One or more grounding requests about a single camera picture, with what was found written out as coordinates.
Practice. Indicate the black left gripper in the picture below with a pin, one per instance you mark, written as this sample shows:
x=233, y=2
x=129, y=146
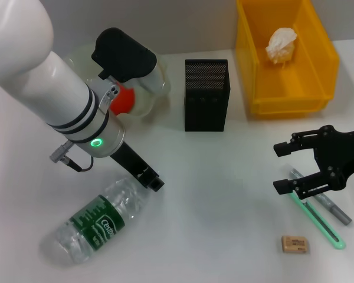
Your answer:
x=132, y=162

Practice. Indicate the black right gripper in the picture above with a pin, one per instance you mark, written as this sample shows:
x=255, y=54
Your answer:
x=345, y=153

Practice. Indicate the clear green-label water bottle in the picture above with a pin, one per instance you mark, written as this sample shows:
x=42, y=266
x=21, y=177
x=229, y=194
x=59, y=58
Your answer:
x=97, y=227

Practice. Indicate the red-orange toy orange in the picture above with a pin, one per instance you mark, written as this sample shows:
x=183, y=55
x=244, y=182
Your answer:
x=124, y=101

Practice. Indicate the white paper ball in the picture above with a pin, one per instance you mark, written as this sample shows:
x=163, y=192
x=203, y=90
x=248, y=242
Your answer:
x=280, y=44

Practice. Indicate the grey marker pen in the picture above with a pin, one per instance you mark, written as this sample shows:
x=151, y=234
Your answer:
x=340, y=215

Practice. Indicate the green utility knife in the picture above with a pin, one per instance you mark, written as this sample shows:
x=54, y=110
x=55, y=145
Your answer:
x=327, y=230

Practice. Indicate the pale green glass fruit bowl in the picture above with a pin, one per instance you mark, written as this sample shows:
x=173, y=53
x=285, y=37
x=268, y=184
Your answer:
x=144, y=103

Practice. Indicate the beige eraser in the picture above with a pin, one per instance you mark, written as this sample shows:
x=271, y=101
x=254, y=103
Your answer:
x=295, y=244

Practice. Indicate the black mesh pen holder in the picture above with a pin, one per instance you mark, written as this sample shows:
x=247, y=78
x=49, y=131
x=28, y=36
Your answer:
x=206, y=97

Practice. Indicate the yellow plastic bin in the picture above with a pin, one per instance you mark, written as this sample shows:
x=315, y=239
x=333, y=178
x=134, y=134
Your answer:
x=312, y=82

